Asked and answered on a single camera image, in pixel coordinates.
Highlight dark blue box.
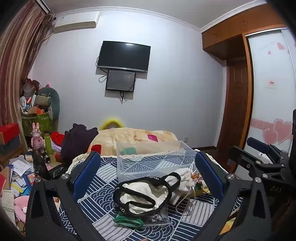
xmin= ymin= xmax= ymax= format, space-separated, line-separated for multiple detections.
xmin=0 ymin=136 xmax=22 ymax=155

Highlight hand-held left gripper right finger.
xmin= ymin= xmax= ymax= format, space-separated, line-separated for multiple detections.
xmin=195 ymin=151 xmax=272 ymax=241

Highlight clear plastic box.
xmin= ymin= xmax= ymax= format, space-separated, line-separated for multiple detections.
xmin=116 ymin=141 xmax=201 ymax=184

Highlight wall-mounted television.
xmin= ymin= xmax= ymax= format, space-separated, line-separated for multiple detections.
xmin=97 ymin=41 xmax=151 ymax=73

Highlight pink heart decal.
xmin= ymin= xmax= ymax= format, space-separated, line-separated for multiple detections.
xmin=252 ymin=118 xmax=294 ymax=145

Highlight brown wooden door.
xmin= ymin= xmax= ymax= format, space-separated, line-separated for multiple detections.
xmin=217 ymin=58 xmax=249 ymax=151

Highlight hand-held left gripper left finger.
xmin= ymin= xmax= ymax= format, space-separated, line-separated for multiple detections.
xmin=25 ymin=151 xmax=102 ymax=241

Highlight beige printed blanket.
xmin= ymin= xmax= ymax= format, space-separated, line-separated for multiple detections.
xmin=89 ymin=127 xmax=180 ymax=156

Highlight red cloth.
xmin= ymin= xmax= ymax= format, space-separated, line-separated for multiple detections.
xmin=50 ymin=131 xmax=65 ymax=147

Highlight pile of papers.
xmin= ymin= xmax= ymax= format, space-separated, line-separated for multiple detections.
xmin=0 ymin=158 xmax=38 ymax=205

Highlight yellow plush item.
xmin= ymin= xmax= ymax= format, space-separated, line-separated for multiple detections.
xmin=99 ymin=118 xmax=123 ymax=130

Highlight dark purple garment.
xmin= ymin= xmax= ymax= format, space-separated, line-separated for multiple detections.
xmin=60 ymin=123 xmax=99 ymax=165

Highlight pile of household clutter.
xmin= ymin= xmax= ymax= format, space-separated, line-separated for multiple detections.
xmin=20 ymin=77 xmax=50 ymax=115

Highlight orange object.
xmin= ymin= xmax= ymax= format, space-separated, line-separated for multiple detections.
xmin=220 ymin=218 xmax=237 ymax=235

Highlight white air conditioner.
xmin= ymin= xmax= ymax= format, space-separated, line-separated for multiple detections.
xmin=54 ymin=11 xmax=100 ymax=33

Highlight small wall monitor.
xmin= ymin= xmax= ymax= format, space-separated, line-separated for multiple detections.
xmin=105 ymin=70 xmax=136 ymax=93

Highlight green bottle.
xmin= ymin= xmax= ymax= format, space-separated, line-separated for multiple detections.
xmin=44 ymin=133 xmax=53 ymax=155

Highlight white cloth bag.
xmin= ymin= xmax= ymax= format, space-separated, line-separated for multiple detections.
xmin=120 ymin=180 xmax=170 ymax=214

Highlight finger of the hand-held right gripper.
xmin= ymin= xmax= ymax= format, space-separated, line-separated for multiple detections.
xmin=228 ymin=146 xmax=286 ymax=183
xmin=246 ymin=137 xmax=289 ymax=161

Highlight black plastic bag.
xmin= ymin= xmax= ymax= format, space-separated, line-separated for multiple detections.
xmin=47 ymin=166 xmax=69 ymax=181

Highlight red box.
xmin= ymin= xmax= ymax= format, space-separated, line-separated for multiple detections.
xmin=0 ymin=123 xmax=20 ymax=144

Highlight grey plush cushion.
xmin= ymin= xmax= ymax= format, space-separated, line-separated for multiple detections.
xmin=38 ymin=87 xmax=60 ymax=121

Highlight green knit cloth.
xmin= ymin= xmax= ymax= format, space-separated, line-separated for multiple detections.
xmin=113 ymin=213 xmax=144 ymax=229

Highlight striped brown curtain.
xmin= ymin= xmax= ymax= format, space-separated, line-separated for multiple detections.
xmin=0 ymin=0 xmax=50 ymax=149

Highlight pink rabbit figure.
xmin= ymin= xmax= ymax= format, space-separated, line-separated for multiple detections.
xmin=31 ymin=122 xmax=46 ymax=151

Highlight pink plush toy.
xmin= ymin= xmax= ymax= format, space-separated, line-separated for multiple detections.
xmin=14 ymin=197 xmax=29 ymax=223

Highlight wooden wardrobe white doors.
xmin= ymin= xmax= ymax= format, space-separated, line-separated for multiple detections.
xmin=201 ymin=3 xmax=296 ymax=176

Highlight black flashlight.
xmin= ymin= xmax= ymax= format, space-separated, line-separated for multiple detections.
xmin=38 ymin=147 xmax=51 ymax=164

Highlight green storage bin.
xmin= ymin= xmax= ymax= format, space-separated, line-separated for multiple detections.
xmin=21 ymin=112 xmax=53 ymax=140

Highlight blue white patterned tablecloth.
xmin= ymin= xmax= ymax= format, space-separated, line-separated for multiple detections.
xmin=58 ymin=155 xmax=243 ymax=241

